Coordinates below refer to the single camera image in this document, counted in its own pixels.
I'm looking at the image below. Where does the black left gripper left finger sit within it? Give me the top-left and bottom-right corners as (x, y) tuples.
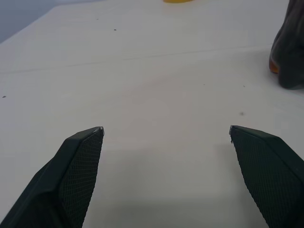
(0, 126), (104, 228)

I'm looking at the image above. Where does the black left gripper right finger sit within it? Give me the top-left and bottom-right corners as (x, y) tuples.
(228, 125), (304, 228)

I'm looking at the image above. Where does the small plastic cola bottle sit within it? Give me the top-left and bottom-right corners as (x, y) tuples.
(268, 0), (304, 91)

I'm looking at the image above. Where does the yellow tape roll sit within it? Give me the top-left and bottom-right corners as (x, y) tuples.
(162, 0), (198, 4)

